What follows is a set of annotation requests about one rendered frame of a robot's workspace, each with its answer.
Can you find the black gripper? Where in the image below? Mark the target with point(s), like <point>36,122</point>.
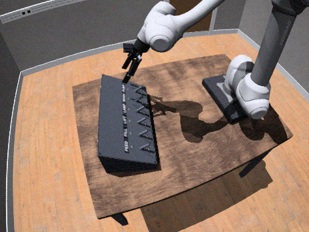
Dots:
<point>140,49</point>

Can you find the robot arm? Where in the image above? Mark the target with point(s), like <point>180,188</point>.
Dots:
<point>252,93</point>

